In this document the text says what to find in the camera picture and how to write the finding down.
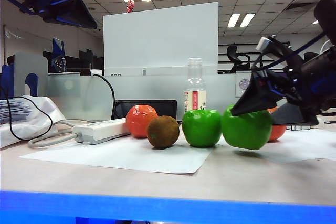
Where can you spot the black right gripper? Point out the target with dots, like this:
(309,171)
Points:
(291,85)

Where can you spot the glossy orange fruit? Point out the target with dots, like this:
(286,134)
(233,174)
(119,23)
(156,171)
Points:
(137,121)
(278,132)

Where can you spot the green apple with dark stem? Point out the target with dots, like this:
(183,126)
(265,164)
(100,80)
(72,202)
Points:
(246,132)

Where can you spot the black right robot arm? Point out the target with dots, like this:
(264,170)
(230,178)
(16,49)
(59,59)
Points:
(325,77)

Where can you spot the silver mirror cube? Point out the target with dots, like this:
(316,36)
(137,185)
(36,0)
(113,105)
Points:
(296,127)

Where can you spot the purple white name sign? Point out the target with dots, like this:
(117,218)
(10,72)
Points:
(242,85)

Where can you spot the white paper sheet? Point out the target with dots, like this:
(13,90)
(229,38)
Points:
(302,145)
(131,158)

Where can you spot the red hanging ornament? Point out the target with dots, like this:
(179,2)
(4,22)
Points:
(130,6)

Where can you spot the blue triangular trophy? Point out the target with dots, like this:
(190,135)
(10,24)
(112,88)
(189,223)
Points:
(57,50)

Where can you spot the dark office cubicles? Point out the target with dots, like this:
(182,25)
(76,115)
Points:
(78,62)

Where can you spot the black office chair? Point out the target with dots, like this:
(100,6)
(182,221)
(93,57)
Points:
(232,54)

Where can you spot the white plug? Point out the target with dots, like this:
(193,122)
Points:
(95,72)

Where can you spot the black shelf rack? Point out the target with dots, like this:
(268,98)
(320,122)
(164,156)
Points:
(228,44)

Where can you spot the grey blue file holder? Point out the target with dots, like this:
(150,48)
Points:
(31,63)

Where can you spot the clear plastic bottle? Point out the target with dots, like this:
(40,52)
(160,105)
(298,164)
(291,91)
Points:
(195,79)

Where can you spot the white board panel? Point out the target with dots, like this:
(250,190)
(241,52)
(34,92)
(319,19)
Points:
(157,40)

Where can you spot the ceiling air vent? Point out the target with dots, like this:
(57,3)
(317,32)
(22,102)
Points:
(299,7)

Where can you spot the brown kiwi with green mark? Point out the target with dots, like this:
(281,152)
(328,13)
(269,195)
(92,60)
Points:
(162,132)

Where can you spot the frosted glass desk partition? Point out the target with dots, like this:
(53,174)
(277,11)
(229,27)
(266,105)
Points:
(147,89)

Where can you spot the stack of papers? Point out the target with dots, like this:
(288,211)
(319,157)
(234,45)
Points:
(15,113)

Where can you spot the white power strip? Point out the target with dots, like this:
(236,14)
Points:
(99,130)

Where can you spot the white plastic bag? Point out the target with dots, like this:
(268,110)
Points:
(29,126)

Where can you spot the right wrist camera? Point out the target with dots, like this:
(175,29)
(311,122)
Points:
(263,43)

